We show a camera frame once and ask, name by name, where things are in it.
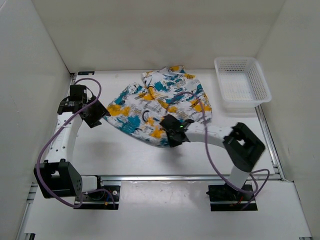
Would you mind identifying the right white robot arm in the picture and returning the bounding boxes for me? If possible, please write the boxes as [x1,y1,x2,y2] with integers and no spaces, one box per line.
[160,114,266,200]

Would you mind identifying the purple cable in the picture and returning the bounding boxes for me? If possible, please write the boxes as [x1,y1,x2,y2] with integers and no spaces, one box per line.
[35,77,102,209]
[174,91,271,210]

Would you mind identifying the patterned white shorts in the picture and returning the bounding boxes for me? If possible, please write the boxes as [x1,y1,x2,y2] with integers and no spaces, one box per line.
[104,66,212,148]

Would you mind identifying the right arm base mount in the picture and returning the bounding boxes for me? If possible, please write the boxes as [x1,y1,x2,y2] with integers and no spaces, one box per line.
[206,184,258,212]

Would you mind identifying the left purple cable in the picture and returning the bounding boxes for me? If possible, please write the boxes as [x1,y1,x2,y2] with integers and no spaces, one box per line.
[35,77,102,209]

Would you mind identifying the white plastic basket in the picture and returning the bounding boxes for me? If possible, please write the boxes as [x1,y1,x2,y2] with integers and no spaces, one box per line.
[214,56,272,112]

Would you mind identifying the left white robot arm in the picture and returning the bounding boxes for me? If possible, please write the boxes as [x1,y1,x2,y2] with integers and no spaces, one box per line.
[33,84,109,200]

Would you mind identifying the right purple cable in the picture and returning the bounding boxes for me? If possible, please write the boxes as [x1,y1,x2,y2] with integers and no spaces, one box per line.
[174,91,271,210]

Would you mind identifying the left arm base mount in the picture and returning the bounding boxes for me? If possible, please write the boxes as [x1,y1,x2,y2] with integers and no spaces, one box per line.
[78,181,121,211]

